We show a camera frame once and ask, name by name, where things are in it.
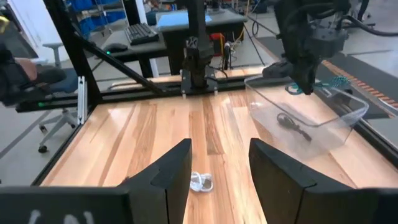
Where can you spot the red box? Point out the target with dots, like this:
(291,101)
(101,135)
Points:
(216,43)

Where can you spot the black table frame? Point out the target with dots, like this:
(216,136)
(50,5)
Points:
(71,49)

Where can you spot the black computer mouse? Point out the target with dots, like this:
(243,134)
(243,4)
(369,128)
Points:
(115,47)

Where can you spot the clear plastic bin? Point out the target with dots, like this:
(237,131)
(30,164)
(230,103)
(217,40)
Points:
(326,137)

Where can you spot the grey stool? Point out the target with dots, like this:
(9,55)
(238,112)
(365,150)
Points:
(53,46)

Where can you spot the black keyboard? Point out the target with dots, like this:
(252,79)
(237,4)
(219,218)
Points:
(141,33)

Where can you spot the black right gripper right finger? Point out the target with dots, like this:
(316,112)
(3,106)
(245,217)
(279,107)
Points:
(311,202)

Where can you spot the blue desk mat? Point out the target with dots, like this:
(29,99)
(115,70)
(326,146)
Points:
(180,20)

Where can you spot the silver aluminium extrusion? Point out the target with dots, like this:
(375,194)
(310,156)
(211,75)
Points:
(81,99)

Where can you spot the orange striped floor strip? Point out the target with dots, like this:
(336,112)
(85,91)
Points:
(373,93)

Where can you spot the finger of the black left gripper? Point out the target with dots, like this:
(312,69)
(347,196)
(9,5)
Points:
(301,77)
(311,77)

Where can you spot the black office chair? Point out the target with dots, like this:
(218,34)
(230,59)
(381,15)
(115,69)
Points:
(59,85)

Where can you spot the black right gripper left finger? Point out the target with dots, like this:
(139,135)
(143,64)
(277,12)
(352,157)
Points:
(93,205)

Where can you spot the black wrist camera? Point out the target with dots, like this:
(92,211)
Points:
(329,43)

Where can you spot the black device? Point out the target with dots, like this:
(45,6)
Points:
(276,70)

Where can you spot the grey desk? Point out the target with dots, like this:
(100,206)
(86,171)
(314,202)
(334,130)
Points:
(146,49)

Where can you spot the black floor mat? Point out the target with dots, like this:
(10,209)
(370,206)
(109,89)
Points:
(373,74)

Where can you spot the blue storage bins shelf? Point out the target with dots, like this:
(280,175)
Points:
(93,15)

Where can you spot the person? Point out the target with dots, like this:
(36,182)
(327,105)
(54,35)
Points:
(9,81)

